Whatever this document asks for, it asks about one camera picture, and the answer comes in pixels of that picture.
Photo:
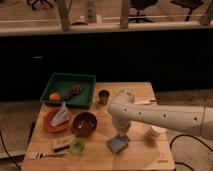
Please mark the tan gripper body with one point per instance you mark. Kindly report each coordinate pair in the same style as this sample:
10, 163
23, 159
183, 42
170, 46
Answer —
122, 131

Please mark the blue sponge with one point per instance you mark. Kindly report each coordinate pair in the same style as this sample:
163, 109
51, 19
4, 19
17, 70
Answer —
117, 143

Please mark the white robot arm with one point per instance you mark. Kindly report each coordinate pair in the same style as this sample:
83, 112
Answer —
194, 120

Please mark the dark red bowl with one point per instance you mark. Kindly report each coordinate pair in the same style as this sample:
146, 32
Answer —
84, 124

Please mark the white paper cup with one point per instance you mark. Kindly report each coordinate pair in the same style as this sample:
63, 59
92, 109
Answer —
155, 131

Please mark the small metal cup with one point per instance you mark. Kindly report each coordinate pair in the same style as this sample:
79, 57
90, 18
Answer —
103, 96

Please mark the small green cup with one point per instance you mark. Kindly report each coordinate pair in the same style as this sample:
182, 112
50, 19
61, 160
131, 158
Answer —
77, 146

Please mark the green plastic tray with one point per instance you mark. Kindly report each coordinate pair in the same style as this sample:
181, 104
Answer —
62, 82

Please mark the dark brown scrub brush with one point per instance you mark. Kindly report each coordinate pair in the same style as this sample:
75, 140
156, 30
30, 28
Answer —
73, 92

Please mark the orange plate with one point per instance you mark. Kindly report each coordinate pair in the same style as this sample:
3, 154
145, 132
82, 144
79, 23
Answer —
57, 127

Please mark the grey folded cloth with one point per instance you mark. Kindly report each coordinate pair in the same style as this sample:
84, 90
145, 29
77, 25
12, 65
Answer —
61, 116

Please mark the wooden block brush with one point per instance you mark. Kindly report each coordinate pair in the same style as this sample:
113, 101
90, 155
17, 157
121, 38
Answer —
62, 143

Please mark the orange fruit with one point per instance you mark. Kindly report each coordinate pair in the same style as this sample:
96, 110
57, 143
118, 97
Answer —
55, 97

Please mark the silver fork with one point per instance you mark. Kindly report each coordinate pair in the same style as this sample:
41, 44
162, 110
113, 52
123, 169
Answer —
39, 155

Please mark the black office chair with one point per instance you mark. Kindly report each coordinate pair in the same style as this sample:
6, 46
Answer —
44, 3
139, 5
190, 4

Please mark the black office chair right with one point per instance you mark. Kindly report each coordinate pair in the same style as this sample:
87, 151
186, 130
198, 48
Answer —
190, 4

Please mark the black office chair left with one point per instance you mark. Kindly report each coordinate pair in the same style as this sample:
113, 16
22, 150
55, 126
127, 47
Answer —
44, 3

